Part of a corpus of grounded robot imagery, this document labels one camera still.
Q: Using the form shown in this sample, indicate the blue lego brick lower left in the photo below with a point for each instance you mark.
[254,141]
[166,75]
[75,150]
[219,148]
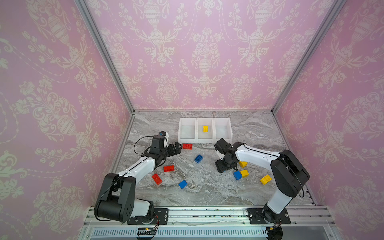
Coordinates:
[183,184]

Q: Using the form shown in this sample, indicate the middle white plastic bin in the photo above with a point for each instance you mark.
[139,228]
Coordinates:
[204,138]

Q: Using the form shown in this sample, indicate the blue lego brick centre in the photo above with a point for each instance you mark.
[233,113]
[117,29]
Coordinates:
[198,159]

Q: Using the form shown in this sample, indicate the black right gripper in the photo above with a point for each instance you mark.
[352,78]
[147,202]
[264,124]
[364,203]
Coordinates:
[225,165]

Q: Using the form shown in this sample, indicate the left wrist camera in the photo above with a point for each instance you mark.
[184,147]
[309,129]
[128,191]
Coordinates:
[163,133]

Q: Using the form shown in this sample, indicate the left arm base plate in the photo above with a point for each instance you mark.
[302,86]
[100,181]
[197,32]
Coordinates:
[160,216]

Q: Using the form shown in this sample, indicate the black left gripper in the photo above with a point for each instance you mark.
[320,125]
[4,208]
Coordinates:
[178,150]

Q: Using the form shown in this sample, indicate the red lego brick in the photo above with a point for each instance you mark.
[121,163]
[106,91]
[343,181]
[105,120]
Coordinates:
[157,179]
[188,146]
[169,168]

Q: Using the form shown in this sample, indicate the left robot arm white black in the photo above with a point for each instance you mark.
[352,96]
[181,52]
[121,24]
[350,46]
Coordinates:
[117,197]

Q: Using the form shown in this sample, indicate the left white plastic bin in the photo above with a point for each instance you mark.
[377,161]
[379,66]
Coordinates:
[187,133]

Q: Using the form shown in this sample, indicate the yellow lego beside blue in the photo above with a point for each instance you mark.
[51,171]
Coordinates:
[244,173]

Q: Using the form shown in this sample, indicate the aluminium corner post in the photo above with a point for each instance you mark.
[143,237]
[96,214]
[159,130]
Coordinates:
[101,46]
[319,35]

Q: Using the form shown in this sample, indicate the aluminium corner post left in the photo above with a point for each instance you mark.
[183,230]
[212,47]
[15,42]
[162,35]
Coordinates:
[101,46]

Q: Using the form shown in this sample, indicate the blue lego brick beside yellow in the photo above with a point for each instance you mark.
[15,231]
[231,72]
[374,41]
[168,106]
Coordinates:
[237,175]

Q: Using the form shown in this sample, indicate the aluminium front rail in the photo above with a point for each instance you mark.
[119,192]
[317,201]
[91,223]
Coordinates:
[219,223]

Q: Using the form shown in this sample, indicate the aluminium corner post right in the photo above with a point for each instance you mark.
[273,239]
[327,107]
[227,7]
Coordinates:
[319,35]

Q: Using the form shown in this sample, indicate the right white plastic bin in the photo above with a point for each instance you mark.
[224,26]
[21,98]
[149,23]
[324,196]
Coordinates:
[223,130]

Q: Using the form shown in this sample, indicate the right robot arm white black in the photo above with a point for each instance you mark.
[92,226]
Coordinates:
[288,172]

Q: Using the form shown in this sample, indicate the white plastic bin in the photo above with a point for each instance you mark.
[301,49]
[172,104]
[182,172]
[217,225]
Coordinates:
[223,130]
[187,133]
[204,138]

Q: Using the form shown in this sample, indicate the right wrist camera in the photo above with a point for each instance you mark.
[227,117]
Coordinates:
[221,146]

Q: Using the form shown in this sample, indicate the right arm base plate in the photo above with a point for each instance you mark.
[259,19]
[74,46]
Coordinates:
[260,216]

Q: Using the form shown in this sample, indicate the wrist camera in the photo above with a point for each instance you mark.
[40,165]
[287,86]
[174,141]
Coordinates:
[221,146]
[163,133]

